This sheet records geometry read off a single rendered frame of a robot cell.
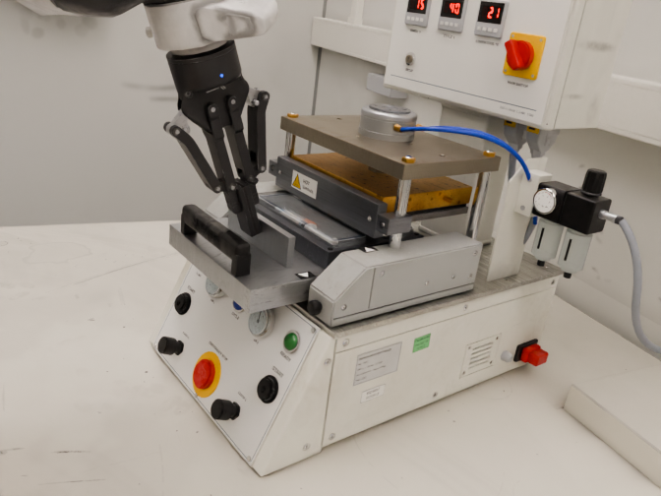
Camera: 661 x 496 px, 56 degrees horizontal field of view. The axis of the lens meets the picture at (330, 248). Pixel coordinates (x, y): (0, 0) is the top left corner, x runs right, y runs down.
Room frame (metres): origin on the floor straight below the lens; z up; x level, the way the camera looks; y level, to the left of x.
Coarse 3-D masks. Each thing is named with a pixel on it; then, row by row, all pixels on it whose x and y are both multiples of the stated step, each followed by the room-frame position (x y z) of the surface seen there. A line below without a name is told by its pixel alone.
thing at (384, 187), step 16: (304, 160) 0.87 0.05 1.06; (320, 160) 0.88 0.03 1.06; (336, 160) 0.89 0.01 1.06; (352, 160) 0.91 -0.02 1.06; (336, 176) 0.81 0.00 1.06; (352, 176) 0.82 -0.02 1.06; (368, 176) 0.83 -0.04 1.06; (384, 176) 0.84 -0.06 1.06; (368, 192) 0.76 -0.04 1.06; (384, 192) 0.76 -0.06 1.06; (416, 192) 0.78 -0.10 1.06; (432, 192) 0.80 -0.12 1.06; (448, 192) 0.81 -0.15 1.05; (464, 192) 0.84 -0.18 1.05; (416, 208) 0.78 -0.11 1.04; (432, 208) 0.80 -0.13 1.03; (448, 208) 0.82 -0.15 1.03; (464, 208) 0.84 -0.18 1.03
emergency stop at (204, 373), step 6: (204, 360) 0.71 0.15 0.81; (210, 360) 0.71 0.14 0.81; (198, 366) 0.71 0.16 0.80; (204, 366) 0.70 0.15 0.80; (210, 366) 0.70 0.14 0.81; (198, 372) 0.70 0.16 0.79; (204, 372) 0.70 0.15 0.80; (210, 372) 0.69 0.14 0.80; (198, 378) 0.70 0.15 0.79; (204, 378) 0.69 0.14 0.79; (210, 378) 0.69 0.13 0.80; (198, 384) 0.69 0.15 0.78; (204, 384) 0.69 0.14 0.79; (210, 384) 0.69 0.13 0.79
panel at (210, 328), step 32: (192, 288) 0.82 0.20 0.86; (192, 320) 0.78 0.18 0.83; (224, 320) 0.74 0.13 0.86; (288, 320) 0.67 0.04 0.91; (192, 352) 0.75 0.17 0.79; (224, 352) 0.71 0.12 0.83; (256, 352) 0.67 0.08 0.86; (288, 352) 0.64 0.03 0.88; (192, 384) 0.71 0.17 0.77; (224, 384) 0.68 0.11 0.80; (256, 384) 0.64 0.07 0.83; (288, 384) 0.61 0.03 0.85; (256, 416) 0.62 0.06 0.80; (256, 448) 0.59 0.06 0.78
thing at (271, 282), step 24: (192, 240) 0.73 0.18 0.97; (264, 240) 0.73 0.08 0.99; (288, 240) 0.69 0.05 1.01; (216, 264) 0.68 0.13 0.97; (264, 264) 0.69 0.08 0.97; (288, 264) 0.69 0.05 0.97; (312, 264) 0.71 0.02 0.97; (240, 288) 0.63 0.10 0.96; (264, 288) 0.63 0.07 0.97; (288, 288) 0.65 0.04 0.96
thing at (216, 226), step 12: (192, 204) 0.76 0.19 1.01; (192, 216) 0.73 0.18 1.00; (204, 216) 0.72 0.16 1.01; (192, 228) 0.75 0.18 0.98; (204, 228) 0.70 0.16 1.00; (216, 228) 0.69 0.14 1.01; (216, 240) 0.68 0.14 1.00; (228, 240) 0.66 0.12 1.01; (240, 240) 0.66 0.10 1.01; (228, 252) 0.65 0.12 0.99; (240, 252) 0.64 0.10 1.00; (240, 264) 0.64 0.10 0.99; (240, 276) 0.65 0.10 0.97
